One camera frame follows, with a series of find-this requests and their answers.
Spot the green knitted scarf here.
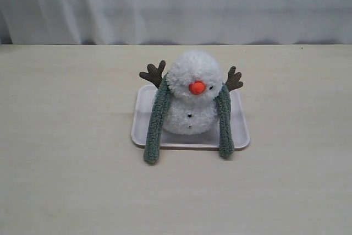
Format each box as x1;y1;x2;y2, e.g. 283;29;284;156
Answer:
144;81;235;164

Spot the white plush snowman toy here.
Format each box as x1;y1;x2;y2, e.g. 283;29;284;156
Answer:
139;50;243;135

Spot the white plastic tray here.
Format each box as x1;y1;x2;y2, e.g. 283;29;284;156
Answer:
131;85;250;151

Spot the white backdrop curtain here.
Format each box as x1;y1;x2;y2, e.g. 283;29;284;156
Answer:
1;0;351;45

